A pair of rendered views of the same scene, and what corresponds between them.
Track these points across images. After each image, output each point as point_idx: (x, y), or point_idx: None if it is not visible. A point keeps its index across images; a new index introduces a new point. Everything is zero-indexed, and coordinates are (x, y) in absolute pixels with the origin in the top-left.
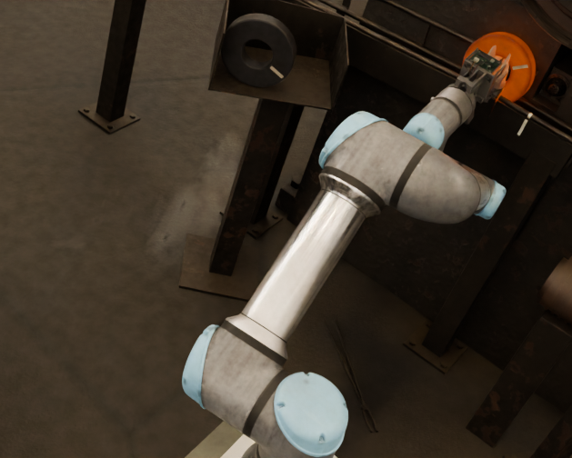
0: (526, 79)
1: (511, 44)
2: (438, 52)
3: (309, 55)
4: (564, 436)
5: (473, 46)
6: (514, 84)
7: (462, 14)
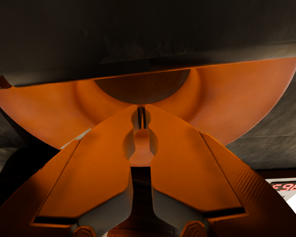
0: (31, 125)
1: (140, 163)
2: None
3: None
4: None
5: (251, 122)
6: (41, 95)
7: (289, 84)
